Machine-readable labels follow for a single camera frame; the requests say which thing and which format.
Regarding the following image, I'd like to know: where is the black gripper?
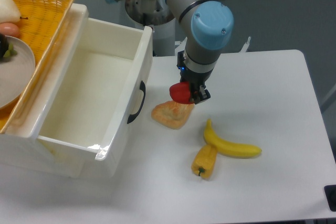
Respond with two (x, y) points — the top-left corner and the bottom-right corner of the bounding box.
(177, 51), (211, 104)

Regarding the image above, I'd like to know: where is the red bell pepper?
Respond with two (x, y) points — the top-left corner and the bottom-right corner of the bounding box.
(169, 82), (191, 104)

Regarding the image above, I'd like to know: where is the yellow bell pepper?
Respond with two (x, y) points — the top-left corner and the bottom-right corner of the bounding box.
(191, 144), (217, 179)

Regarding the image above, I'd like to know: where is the open white upper drawer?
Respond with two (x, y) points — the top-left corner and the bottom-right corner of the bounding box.
(38, 19), (153, 162)

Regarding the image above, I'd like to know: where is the golden pastry turnover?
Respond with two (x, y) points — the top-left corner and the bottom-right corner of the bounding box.
(151, 101), (194, 130)

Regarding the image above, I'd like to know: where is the yellow banana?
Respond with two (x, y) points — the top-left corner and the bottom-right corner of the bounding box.
(203, 119), (262, 158)

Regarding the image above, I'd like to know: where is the black object at table edge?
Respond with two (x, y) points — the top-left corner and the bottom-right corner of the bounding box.
(324, 185), (336, 212)

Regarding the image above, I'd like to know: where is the yellow woven basket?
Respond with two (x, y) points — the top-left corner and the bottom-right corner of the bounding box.
(1, 0), (74, 134)

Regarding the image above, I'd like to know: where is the grey round plate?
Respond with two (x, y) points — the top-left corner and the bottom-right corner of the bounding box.
(1, 36), (35, 108)

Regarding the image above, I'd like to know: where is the dark eggplant with green stem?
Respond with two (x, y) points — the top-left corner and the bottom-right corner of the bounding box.
(1, 34), (17, 61)

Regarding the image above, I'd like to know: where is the white pear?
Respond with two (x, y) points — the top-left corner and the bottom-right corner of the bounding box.
(0, 0), (29, 23)

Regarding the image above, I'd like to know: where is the black drawer handle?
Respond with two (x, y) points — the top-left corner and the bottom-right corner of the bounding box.
(127, 81), (146, 124)

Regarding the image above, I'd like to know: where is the white table frame post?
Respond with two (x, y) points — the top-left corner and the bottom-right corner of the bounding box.
(240, 36), (251, 53)

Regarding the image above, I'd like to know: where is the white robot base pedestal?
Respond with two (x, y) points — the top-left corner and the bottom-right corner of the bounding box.
(124, 0), (183, 57)

